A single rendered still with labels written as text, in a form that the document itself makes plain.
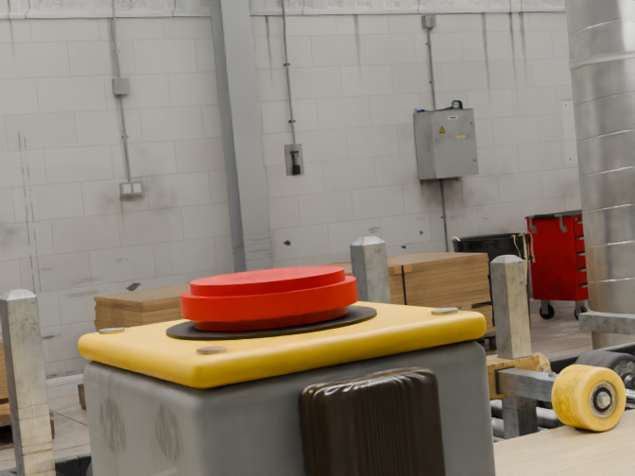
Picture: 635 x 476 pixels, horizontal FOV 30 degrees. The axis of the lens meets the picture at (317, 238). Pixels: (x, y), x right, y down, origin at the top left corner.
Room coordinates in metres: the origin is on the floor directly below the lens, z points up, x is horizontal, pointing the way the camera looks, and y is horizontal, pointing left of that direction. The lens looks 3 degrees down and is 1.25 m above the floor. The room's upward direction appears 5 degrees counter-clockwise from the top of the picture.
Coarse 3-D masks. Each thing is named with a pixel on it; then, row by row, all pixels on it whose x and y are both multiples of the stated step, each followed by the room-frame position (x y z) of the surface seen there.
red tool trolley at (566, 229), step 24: (528, 216) 8.93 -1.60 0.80; (552, 216) 8.74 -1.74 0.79; (576, 216) 8.69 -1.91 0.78; (552, 240) 8.81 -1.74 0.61; (576, 240) 8.66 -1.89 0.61; (552, 264) 8.83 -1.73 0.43; (576, 264) 8.66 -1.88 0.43; (552, 288) 8.85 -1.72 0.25; (576, 288) 8.66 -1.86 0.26; (552, 312) 8.95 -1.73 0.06; (576, 312) 8.73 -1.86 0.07
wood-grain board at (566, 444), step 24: (552, 432) 1.49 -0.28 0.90; (576, 432) 1.48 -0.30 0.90; (600, 432) 1.47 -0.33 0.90; (624, 432) 1.46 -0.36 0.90; (504, 456) 1.39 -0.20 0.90; (528, 456) 1.38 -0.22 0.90; (552, 456) 1.37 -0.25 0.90; (576, 456) 1.36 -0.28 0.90; (600, 456) 1.35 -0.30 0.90; (624, 456) 1.34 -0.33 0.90
